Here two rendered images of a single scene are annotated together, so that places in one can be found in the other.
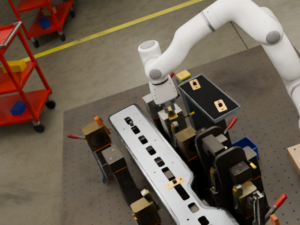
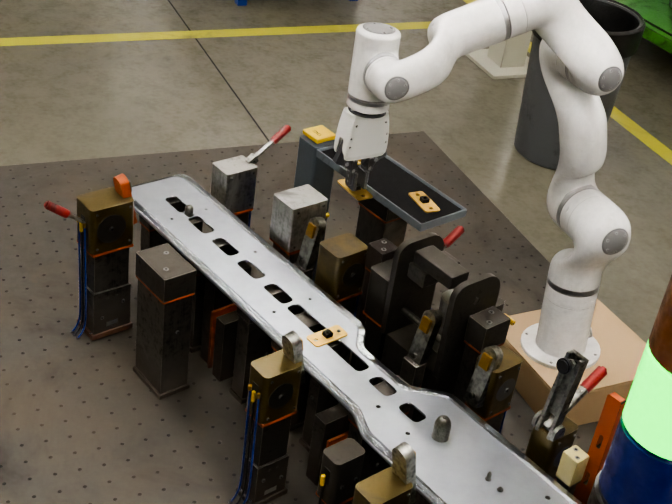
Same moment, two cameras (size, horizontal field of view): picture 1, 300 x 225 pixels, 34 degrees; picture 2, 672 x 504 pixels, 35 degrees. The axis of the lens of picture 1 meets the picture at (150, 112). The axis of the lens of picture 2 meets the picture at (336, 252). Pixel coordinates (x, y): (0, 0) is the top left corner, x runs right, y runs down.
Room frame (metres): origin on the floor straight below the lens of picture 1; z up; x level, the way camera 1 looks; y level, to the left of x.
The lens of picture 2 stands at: (0.11, 0.93, 2.34)
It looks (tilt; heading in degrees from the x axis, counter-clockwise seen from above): 33 degrees down; 328
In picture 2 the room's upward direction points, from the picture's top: 8 degrees clockwise
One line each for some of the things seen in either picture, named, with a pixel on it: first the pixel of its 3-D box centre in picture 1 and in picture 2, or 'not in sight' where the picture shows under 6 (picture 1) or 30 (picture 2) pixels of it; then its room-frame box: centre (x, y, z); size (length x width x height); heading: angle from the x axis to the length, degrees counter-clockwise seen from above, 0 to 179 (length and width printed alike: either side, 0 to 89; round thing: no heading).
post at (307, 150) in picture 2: (194, 110); (309, 216); (2.13, -0.23, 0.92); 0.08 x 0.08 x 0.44; 11
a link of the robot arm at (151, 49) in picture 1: (152, 59); (375, 61); (1.71, -0.08, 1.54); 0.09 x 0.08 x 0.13; 173
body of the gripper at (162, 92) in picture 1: (162, 88); (364, 129); (1.71, -0.08, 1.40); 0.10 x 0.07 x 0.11; 93
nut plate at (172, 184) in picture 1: (174, 181); (327, 334); (1.58, 0.01, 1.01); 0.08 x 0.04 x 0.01; 101
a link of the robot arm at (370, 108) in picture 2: (158, 75); (369, 100); (1.71, -0.09, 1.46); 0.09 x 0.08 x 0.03; 93
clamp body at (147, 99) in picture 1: (163, 121); (234, 226); (2.20, -0.05, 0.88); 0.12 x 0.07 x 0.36; 101
